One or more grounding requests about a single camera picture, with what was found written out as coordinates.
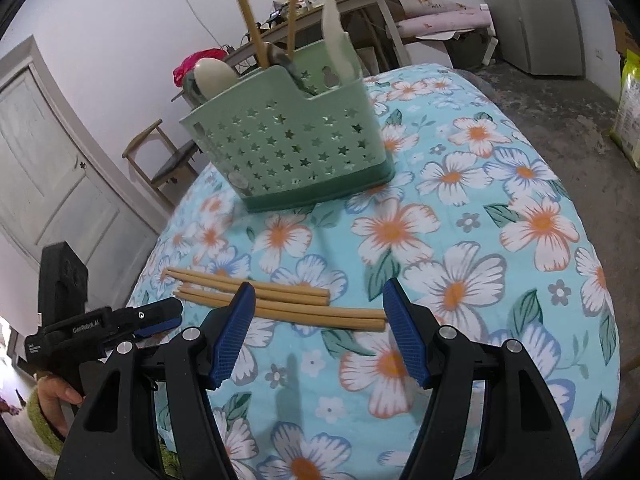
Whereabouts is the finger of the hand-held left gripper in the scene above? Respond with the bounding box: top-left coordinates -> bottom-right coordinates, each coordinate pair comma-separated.
111,297 -> 184,333
131,317 -> 184,341

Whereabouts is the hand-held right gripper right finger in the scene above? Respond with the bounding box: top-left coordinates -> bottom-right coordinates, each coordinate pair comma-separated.
382,278 -> 583,480

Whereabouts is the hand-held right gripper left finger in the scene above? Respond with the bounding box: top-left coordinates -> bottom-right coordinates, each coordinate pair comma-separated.
54,281 -> 257,480

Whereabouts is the pile of wooden chopsticks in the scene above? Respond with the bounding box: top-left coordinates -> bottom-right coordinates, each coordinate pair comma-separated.
164,267 -> 389,334

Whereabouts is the green plastic utensil basket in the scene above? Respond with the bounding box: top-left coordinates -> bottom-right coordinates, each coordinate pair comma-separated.
179,42 -> 396,213

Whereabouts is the cream plastic spoon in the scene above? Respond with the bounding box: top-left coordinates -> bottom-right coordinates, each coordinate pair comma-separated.
192,57 -> 239,104

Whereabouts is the long wooden chopstick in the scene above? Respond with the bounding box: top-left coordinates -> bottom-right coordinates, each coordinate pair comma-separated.
224,0 -> 272,69
285,0 -> 301,59

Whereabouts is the person's left hand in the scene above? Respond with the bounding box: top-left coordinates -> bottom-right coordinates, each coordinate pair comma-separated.
37,376 -> 87,437

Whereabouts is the white door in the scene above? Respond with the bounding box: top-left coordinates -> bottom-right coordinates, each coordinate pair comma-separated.
0,35 -> 162,272

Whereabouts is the floral blue tablecloth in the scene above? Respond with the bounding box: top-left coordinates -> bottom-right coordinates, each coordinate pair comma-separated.
125,64 -> 624,480

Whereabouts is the wooden chair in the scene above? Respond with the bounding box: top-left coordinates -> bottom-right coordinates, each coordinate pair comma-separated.
122,119 -> 202,211

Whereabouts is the small steel spoon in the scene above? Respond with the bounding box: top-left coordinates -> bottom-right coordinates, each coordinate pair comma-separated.
227,170 -> 252,197

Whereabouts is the red plastic bag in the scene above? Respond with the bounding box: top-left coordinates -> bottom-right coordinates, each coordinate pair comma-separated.
172,47 -> 229,89

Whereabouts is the grey side table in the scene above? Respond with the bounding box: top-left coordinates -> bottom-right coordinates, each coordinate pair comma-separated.
220,0 -> 410,82

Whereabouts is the white plastic rice paddle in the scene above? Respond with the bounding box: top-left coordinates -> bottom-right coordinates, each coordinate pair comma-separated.
320,0 -> 354,89

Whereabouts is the yellow white rice sack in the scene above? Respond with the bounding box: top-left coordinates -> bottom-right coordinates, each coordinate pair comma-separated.
610,47 -> 640,169

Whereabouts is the pink rolled mat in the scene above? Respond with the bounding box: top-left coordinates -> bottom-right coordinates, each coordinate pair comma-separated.
389,0 -> 494,37

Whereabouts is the grey cabinet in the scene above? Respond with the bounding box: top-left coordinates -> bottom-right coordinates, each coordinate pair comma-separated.
472,0 -> 589,79

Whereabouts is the cardboard box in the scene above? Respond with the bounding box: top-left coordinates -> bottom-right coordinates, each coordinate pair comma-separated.
607,4 -> 640,57

